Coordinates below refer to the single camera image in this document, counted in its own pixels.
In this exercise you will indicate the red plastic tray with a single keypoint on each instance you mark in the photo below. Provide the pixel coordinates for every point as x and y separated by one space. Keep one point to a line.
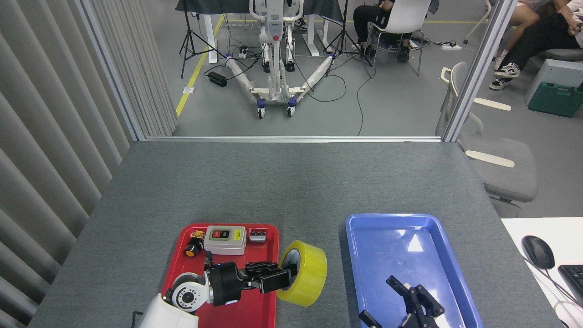
255 314

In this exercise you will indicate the white floor outlet plate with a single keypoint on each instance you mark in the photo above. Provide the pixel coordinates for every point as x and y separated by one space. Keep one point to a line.
189 89

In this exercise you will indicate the yellow black push button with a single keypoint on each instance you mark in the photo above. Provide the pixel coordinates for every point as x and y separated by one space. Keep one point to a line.
193 250

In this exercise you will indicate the green plastic case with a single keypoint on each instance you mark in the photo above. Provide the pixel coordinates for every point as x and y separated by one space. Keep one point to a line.
555 100

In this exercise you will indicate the grey padded chair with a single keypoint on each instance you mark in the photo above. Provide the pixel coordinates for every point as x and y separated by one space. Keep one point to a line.
501 173

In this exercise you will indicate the white shell chair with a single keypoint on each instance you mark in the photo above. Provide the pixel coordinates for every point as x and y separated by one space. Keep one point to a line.
405 16

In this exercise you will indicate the grey vertical blinds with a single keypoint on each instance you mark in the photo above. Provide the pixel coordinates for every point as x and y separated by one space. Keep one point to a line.
54 114

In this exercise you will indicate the person with bare leg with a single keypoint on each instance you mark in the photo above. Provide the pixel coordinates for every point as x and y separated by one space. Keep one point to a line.
524 18

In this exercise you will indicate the black keyboard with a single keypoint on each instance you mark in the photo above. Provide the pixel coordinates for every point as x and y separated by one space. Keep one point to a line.
574 280

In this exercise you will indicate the blue plastic tray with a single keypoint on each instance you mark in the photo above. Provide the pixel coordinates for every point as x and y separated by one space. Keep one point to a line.
378 259

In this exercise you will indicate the person in black trousers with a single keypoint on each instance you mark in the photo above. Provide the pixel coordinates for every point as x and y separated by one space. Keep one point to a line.
537 36

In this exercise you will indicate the black computer mouse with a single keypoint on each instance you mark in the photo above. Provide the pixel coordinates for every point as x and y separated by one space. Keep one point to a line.
538 251

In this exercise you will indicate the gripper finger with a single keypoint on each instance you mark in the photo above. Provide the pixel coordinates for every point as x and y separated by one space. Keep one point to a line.
370 320
421 305

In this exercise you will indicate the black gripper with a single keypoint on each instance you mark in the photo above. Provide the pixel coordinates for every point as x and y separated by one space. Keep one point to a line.
225 284

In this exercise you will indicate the grey metal box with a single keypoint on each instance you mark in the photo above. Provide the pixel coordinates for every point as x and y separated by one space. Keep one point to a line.
560 70

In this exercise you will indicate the black tripod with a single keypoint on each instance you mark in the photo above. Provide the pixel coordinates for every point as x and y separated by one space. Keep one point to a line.
345 18
187 27

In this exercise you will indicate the white side desk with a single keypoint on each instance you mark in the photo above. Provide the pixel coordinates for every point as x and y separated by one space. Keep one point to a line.
514 278

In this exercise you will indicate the white power strip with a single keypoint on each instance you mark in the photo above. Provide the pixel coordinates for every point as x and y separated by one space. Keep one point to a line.
451 46

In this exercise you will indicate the grey push button box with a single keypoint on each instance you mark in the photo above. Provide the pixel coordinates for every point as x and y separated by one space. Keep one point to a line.
223 247

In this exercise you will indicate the yellow tape roll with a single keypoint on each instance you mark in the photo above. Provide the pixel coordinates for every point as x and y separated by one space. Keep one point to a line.
314 278

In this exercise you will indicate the white stand on wheels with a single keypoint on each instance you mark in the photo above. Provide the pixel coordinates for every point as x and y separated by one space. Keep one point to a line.
274 27

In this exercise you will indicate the silver frame rail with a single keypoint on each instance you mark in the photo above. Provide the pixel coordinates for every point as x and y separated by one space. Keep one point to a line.
291 138

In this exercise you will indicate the person on white chair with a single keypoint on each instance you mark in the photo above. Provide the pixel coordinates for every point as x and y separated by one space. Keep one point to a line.
364 16

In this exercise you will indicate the silver frame post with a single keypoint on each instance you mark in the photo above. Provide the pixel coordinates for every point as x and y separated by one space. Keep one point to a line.
478 68
114 73

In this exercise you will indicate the black power adapter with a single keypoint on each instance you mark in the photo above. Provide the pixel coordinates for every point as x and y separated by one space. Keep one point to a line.
217 79

